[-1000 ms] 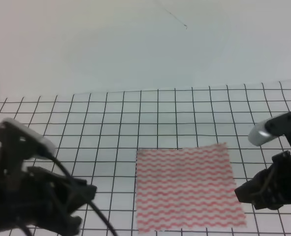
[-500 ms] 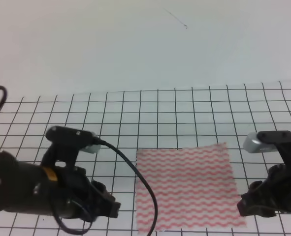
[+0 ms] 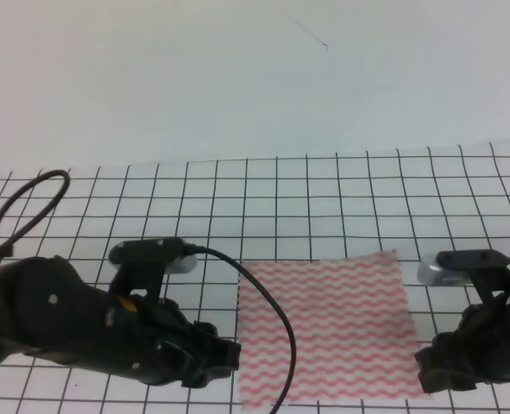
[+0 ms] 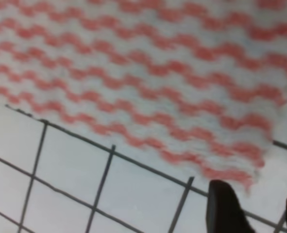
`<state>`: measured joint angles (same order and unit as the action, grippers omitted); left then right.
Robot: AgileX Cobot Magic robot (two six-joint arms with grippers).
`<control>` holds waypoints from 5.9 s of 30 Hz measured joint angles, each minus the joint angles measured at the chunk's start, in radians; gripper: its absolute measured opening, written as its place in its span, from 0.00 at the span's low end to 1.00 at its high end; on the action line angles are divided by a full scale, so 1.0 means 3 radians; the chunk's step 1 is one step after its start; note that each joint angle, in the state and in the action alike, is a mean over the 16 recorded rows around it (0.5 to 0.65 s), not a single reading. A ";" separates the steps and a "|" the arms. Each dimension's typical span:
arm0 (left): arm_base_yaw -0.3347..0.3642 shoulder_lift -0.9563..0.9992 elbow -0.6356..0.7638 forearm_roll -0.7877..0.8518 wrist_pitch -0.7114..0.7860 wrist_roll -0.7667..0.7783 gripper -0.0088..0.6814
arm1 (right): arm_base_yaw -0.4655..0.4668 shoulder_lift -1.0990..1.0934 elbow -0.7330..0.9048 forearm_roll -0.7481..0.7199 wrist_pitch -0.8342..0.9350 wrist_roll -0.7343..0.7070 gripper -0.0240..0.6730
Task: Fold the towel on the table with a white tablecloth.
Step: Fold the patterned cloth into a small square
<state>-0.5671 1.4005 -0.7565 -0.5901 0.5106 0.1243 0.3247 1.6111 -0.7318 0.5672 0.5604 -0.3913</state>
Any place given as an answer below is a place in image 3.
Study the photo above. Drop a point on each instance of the pink wavy striped towel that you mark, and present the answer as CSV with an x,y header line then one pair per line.
x,y
346,332

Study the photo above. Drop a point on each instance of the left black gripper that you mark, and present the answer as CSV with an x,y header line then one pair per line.
x,y
156,345

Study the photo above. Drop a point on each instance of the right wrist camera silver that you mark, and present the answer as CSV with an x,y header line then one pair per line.
x,y
487,270

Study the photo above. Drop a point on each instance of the white black grid tablecloth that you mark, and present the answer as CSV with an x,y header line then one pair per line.
x,y
300,208

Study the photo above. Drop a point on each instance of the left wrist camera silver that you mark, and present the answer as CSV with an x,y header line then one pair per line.
x,y
142,265

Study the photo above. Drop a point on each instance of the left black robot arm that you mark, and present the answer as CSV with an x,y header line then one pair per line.
x,y
48,312

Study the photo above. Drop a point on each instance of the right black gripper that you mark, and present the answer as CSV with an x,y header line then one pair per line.
x,y
478,351

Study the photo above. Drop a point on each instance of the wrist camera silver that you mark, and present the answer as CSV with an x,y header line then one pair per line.
x,y
487,270
142,265

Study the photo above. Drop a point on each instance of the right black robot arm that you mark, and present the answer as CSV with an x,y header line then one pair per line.
x,y
478,351

